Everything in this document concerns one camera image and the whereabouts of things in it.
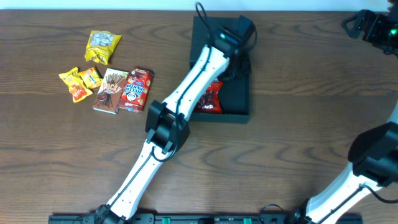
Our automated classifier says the black foldable container box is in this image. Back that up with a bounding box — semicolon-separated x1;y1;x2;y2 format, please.
189;16;251;123

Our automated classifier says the red Hacks candy bag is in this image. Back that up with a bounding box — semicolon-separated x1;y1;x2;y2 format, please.
194;79;223;114

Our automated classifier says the brown Pocky box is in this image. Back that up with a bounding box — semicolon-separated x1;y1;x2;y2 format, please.
93;68;128;114

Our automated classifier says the yellow snack bag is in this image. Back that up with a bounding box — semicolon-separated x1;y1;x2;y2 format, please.
84;30;122;65

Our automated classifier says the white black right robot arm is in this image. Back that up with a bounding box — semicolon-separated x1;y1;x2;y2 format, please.
290;2;397;224

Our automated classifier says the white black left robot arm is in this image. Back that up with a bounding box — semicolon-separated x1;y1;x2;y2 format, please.
93;28;257;223

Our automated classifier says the red Hello Panda box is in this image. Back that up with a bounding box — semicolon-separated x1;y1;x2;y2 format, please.
119;68;154;113

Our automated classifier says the yellow blue candy packet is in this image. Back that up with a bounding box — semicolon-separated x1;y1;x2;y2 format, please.
78;67;103;89

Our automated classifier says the orange yellow candy packet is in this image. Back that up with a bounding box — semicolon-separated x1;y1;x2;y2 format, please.
58;67;93;103

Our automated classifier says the black mounting rail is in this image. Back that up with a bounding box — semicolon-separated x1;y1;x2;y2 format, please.
48;213;363;224

